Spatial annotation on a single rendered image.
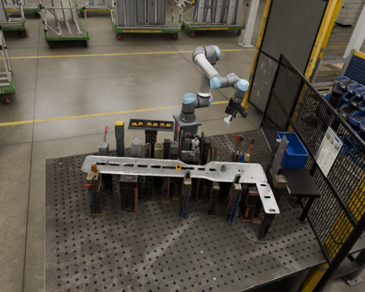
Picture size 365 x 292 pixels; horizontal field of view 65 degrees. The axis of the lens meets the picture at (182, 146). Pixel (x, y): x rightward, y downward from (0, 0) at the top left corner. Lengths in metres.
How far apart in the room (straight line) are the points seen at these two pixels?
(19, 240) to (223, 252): 1.94
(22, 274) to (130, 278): 1.26
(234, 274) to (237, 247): 0.21
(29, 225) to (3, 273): 0.50
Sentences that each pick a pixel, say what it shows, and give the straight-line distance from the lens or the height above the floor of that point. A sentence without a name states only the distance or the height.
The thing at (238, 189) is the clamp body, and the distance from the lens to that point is 2.05.
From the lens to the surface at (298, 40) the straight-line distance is 4.36.
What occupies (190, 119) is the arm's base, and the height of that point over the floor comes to 1.14.
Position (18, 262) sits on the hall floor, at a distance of 3.07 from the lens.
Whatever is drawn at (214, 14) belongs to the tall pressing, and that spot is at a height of 0.50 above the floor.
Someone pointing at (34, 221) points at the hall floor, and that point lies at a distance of 3.33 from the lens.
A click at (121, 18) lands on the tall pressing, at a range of 8.69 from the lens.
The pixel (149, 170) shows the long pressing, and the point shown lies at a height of 1.00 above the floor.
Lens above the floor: 2.41
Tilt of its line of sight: 36 degrees down
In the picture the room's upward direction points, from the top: 6 degrees clockwise
